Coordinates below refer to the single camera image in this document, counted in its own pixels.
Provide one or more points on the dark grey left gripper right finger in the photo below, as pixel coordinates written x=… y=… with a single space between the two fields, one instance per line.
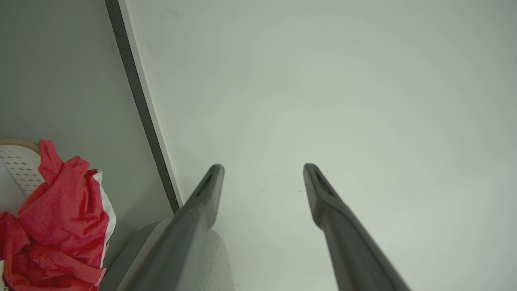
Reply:
x=343 y=234

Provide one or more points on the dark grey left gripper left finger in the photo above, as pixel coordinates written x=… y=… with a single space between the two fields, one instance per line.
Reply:
x=194 y=218

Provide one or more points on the red and white clothing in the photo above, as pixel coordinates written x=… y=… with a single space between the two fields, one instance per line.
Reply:
x=60 y=218

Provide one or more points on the white perforated laundry basket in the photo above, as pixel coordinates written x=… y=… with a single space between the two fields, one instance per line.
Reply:
x=20 y=165

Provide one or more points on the grey fabric sofa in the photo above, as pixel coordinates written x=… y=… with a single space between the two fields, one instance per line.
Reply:
x=218 y=262

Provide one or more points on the dark wall baseboard strip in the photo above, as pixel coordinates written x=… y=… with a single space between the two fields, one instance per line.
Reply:
x=137 y=101

